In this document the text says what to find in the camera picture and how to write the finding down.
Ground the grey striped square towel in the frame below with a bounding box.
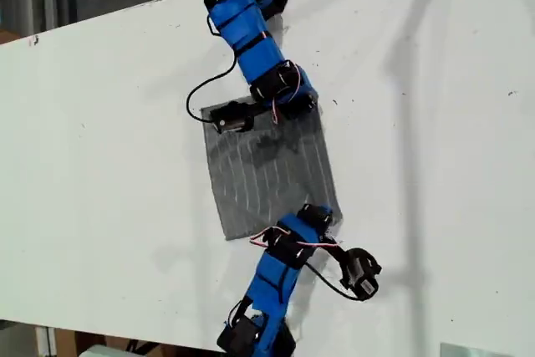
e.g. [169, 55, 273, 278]
[200, 94, 346, 242]

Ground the brown cardboard box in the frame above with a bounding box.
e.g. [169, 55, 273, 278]
[53, 327, 79, 357]

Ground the camera black cable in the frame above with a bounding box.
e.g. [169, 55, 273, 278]
[303, 262, 365, 302]
[185, 54, 240, 124]

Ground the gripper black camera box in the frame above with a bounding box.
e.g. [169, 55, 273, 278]
[208, 99, 257, 135]
[337, 247, 383, 302]

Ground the white table bracket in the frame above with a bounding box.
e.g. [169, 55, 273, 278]
[34, 325, 58, 357]

